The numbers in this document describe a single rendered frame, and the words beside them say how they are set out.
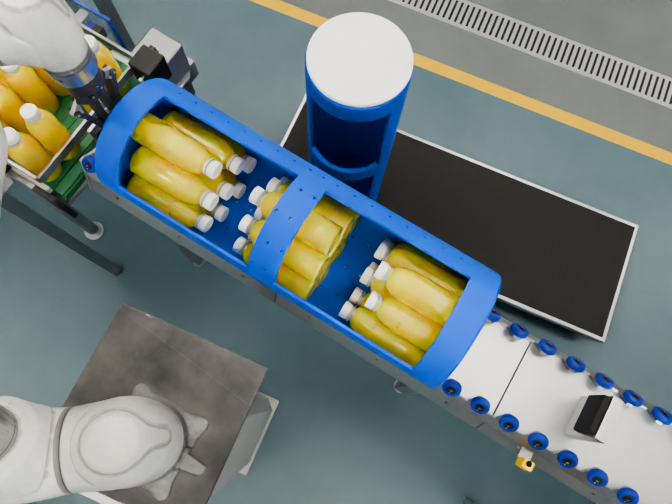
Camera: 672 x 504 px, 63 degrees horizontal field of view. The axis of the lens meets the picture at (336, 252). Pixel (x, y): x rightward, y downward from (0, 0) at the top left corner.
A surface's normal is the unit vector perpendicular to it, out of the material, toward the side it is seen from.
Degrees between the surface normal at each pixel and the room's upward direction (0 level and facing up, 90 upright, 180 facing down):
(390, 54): 0
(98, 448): 10
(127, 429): 5
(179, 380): 4
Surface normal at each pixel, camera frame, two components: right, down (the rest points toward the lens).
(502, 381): 0.03, -0.25
